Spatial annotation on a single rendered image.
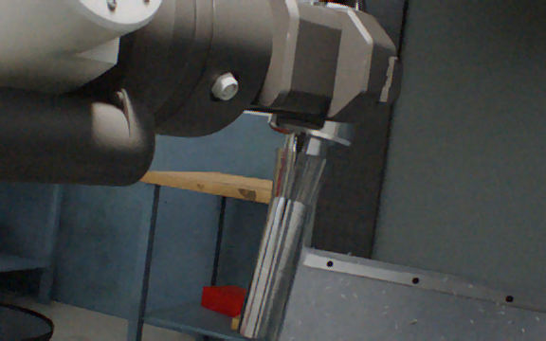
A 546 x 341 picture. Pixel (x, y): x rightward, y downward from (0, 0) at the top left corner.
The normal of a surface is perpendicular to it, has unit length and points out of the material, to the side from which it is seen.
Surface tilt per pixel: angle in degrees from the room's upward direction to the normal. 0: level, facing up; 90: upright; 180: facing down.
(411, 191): 90
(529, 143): 90
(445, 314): 63
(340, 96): 89
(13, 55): 152
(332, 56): 90
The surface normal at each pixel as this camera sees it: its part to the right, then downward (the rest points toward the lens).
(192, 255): -0.44, -0.01
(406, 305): -0.33, -0.47
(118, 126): 0.77, -0.33
